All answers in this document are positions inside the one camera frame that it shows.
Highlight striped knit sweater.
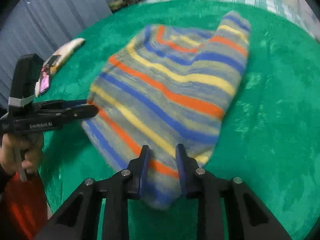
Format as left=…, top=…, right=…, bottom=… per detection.
left=82, top=11, right=251, bottom=210

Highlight person's left hand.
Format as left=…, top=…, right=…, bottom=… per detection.
left=1, top=134, right=44, bottom=175

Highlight orange fleece trousers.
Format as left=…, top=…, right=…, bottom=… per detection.
left=1, top=174, right=48, bottom=239

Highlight grey blue curtain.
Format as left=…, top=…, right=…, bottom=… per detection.
left=1, top=0, right=112, bottom=108

